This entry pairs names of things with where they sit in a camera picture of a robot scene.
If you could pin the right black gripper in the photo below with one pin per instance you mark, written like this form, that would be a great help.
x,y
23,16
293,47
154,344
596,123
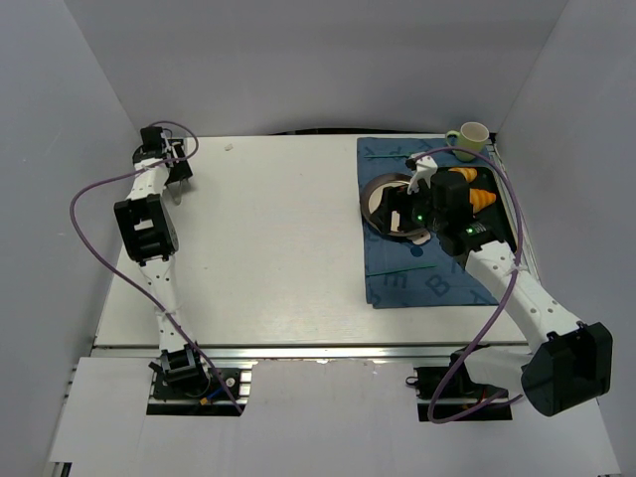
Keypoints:
x,y
389,210

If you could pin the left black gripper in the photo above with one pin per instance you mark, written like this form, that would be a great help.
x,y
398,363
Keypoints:
x,y
180,169

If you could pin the round metal plate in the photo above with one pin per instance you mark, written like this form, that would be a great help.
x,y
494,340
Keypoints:
x,y
370,199

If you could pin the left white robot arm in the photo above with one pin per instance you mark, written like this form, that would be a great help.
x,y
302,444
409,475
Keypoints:
x,y
151,240

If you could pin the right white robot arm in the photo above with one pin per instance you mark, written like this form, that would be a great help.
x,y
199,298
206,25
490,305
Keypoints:
x,y
569,361

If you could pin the green plastic fork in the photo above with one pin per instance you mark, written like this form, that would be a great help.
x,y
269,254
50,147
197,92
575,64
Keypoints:
x,y
391,155

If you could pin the blue letter placemat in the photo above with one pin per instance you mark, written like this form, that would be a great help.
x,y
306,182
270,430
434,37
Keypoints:
x,y
399,273

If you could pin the striped croissant top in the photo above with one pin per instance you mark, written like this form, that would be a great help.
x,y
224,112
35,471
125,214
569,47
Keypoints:
x,y
469,174

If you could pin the striped croissant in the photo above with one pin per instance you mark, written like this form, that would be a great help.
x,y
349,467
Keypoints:
x,y
469,174
481,199

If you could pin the black rectangular tray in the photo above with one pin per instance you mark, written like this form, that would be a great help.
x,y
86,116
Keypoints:
x,y
497,218

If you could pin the light green mug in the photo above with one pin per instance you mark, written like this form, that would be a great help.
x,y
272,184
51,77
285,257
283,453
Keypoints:
x,y
471,137

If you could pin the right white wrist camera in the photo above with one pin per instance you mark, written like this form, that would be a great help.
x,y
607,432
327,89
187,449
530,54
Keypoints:
x,y
423,167

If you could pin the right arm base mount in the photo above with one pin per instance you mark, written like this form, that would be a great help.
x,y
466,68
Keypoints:
x,y
458,395

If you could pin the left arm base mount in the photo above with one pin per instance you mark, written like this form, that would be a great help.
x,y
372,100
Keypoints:
x,y
204,398

